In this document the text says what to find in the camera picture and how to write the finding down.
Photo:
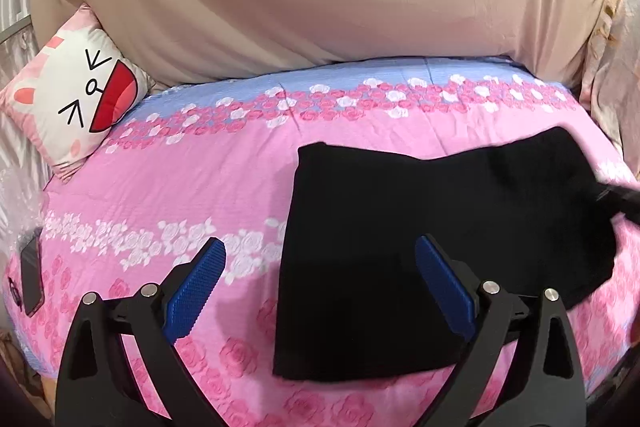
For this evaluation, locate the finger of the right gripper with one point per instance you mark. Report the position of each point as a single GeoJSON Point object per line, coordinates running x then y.
{"type": "Point", "coordinates": [619, 200]}

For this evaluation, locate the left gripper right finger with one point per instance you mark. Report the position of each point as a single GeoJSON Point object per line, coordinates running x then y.
{"type": "Point", "coordinates": [544, 384]}

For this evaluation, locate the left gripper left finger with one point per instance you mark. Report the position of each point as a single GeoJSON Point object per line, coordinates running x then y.
{"type": "Point", "coordinates": [96, 384]}

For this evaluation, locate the black pants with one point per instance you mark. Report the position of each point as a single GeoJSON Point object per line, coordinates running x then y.
{"type": "Point", "coordinates": [352, 304]}

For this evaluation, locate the pale floral blanket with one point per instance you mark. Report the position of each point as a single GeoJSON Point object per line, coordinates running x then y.
{"type": "Point", "coordinates": [610, 81]}

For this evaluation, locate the black smartphone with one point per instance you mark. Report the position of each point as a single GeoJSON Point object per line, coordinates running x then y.
{"type": "Point", "coordinates": [31, 274]}

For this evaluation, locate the silvery pink curtain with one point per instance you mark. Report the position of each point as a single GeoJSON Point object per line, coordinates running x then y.
{"type": "Point", "coordinates": [23, 171]}

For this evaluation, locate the pink floral bed sheet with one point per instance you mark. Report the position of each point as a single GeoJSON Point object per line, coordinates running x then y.
{"type": "Point", "coordinates": [218, 160]}

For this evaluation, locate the white cat face pillow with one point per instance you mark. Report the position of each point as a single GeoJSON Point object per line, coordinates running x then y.
{"type": "Point", "coordinates": [67, 98]}

